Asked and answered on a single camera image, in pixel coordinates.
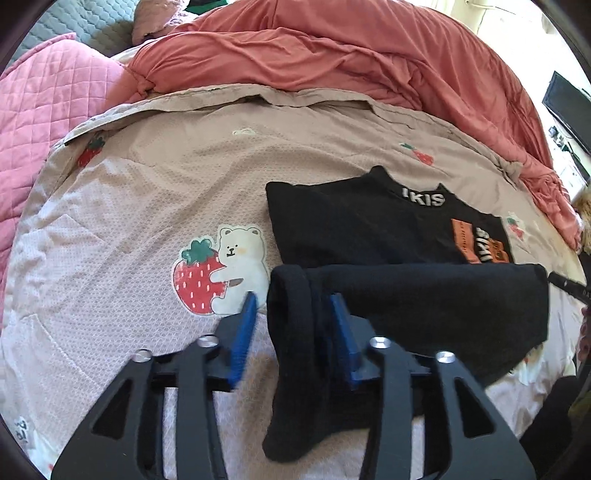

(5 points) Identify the right hand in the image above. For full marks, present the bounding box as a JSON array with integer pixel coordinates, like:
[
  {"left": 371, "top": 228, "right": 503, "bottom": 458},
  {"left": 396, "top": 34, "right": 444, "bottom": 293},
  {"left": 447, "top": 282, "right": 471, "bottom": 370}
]
[{"left": 576, "top": 307, "right": 591, "bottom": 367}]

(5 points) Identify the coral red duvet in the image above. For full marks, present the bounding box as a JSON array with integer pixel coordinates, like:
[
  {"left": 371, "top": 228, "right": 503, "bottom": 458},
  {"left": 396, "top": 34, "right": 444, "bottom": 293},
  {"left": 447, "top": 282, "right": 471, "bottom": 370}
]
[{"left": 129, "top": 1, "right": 581, "bottom": 249}]

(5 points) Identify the black wall television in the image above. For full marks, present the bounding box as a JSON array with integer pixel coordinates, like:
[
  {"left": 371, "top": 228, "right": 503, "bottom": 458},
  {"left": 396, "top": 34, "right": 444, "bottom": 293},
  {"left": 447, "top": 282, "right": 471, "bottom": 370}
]
[{"left": 542, "top": 71, "right": 591, "bottom": 154}]

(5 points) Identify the pink quilted blanket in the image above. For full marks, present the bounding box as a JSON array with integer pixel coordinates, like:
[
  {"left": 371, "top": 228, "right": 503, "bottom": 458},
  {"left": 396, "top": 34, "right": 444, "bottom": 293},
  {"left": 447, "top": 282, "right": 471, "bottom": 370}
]
[{"left": 0, "top": 32, "right": 139, "bottom": 296}]

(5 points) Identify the black shirt with orange print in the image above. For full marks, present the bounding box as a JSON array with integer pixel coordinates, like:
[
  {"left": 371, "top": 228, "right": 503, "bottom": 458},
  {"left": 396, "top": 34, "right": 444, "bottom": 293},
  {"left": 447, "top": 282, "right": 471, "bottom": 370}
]
[{"left": 263, "top": 166, "right": 549, "bottom": 462}]

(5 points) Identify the dusty pink pillow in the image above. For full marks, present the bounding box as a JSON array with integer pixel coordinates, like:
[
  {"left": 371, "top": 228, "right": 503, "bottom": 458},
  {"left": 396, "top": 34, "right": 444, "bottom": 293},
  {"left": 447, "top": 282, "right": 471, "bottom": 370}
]
[{"left": 131, "top": 0, "right": 197, "bottom": 46}]

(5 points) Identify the beige strawberry bear bedsheet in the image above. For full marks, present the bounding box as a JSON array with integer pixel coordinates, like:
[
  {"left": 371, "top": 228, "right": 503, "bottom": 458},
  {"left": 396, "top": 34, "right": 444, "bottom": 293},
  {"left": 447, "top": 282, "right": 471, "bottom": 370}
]
[{"left": 1, "top": 85, "right": 585, "bottom": 479}]

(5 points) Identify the grey quilted headboard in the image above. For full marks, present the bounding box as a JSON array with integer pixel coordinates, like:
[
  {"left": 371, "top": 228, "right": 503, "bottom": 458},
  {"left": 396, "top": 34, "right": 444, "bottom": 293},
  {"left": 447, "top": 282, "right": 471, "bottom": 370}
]
[{"left": 10, "top": 0, "right": 138, "bottom": 63}]

